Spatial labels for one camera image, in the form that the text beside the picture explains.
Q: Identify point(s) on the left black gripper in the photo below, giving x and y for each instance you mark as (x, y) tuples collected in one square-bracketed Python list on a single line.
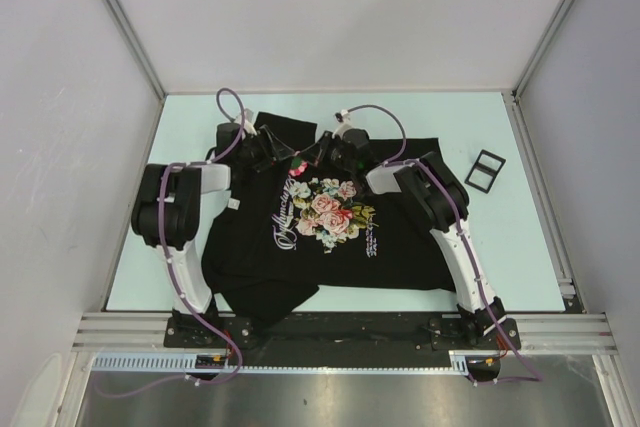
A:
[(280, 151)]

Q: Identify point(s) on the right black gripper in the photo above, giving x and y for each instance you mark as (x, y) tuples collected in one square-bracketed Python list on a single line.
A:
[(317, 152)]

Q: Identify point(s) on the pink flower brooch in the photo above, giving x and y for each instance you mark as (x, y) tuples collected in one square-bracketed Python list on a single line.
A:
[(298, 167)]

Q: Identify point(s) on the black floral print t-shirt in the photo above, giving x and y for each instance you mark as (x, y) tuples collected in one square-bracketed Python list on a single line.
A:
[(283, 237)]

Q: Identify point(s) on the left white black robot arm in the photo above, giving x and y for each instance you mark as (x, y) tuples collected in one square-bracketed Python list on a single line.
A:
[(167, 208)]

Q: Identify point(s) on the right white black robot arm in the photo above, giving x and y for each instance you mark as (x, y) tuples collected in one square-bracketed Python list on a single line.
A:
[(439, 200)]

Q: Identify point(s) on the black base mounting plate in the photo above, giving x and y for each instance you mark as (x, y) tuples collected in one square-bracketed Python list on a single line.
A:
[(438, 330)]

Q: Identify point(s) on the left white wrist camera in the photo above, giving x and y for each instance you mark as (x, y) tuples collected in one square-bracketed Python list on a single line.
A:
[(245, 120)]

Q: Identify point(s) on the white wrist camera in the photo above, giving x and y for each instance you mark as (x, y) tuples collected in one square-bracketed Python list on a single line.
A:
[(245, 120), (344, 124)]

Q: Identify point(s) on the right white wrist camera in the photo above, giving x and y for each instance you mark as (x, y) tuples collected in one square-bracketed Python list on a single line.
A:
[(344, 124)]

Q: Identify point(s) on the small black frame stand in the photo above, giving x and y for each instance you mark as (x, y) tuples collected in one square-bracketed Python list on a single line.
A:
[(484, 171)]

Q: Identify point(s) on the left aluminium corner post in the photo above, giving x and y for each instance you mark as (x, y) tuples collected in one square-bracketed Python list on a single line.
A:
[(135, 46)]

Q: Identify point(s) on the aluminium corner post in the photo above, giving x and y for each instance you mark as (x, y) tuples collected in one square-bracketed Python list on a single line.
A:
[(556, 22), (135, 46)]

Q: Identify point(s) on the white slotted cable duct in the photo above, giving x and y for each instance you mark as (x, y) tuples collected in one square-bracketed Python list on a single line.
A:
[(453, 364)]

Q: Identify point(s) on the aluminium front rail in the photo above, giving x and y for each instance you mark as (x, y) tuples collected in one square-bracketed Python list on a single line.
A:
[(540, 334)]

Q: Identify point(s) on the right aluminium side rail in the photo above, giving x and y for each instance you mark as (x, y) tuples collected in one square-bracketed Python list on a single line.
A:
[(554, 240)]

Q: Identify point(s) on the right aluminium corner post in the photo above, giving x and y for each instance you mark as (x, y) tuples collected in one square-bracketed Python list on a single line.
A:
[(556, 22)]

